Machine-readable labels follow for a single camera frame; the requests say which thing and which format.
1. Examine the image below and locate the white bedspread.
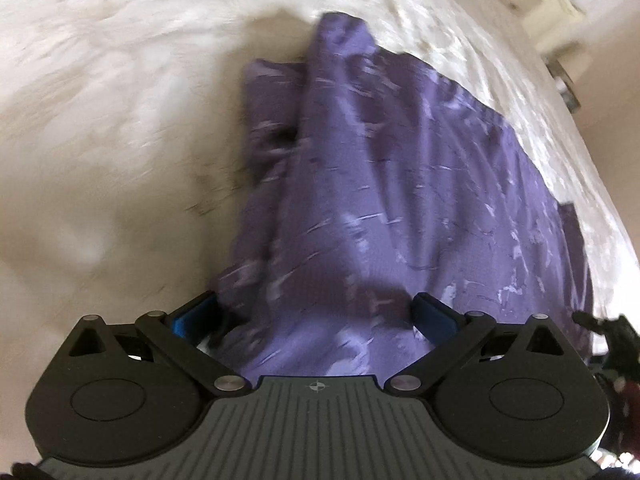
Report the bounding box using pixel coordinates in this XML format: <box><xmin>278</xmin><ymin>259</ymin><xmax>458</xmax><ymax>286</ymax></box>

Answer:
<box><xmin>0</xmin><ymin>0</ymin><xmax>632</xmax><ymax>346</ymax></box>

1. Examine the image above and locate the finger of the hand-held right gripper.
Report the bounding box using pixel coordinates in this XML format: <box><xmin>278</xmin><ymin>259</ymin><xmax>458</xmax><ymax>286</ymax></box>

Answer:
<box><xmin>572</xmin><ymin>311</ymin><xmax>614</xmax><ymax>337</ymax></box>

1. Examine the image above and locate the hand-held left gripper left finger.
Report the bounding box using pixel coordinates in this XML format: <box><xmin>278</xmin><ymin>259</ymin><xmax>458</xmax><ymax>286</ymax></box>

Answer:
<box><xmin>67</xmin><ymin>292</ymin><xmax>245</xmax><ymax>395</ymax></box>

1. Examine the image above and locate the dark framed object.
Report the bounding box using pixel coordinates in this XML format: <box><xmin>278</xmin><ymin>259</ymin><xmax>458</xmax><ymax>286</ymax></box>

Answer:
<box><xmin>549</xmin><ymin>59</ymin><xmax>582</xmax><ymax>112</ymax></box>

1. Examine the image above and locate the purple patterned garment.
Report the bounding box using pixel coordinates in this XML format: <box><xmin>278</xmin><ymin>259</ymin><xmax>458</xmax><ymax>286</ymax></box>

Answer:
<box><xmin>210</xmin><ymin>10</ymin><xmax>596</xmax><ymax>380</ymax></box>

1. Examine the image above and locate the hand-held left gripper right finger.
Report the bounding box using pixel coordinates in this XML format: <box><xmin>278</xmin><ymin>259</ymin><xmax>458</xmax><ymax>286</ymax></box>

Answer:
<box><xmin>386</xmin><ymin>292</ymin><xmax>572</xmax><ymax>395</ymax></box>

